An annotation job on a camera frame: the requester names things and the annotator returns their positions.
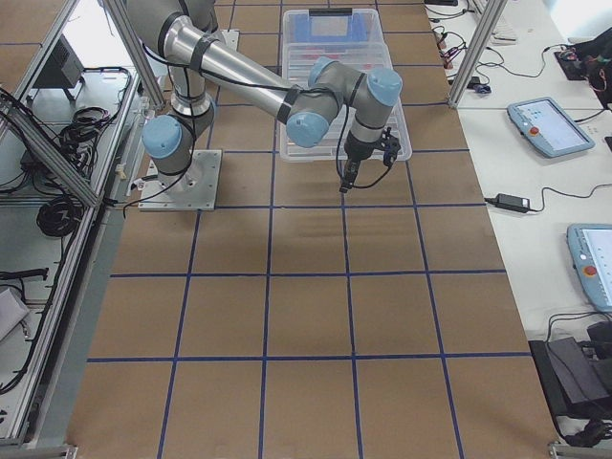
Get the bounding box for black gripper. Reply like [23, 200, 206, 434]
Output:
[339, 127, 401, 193]

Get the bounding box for near teach pendant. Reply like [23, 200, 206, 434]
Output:
[566, 224, 611, 313]

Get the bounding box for black power adapter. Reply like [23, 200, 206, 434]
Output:
[494, 193, 531, 213]

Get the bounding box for black laptop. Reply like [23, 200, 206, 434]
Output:
[529, 338, 611, 420]

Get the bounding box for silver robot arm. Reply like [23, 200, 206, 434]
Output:
[126, 1, 403, 193]

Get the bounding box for clear plastic box lid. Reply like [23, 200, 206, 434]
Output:
[276, 40, 413, 164]

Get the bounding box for clear plastic storage box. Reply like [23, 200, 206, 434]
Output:
[281, 7, 384, 51]

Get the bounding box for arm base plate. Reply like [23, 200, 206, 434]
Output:
[138, 149, 223, 211]

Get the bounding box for teach pendant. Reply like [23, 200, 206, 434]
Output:
[566, 224, 611, 313]
[507, 97, 595, 158]

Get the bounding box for aluminium frame post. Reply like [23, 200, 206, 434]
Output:
[448, 0, 507, 109]

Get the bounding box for far teach pendant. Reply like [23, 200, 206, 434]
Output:
[507, 97, 595, 158]

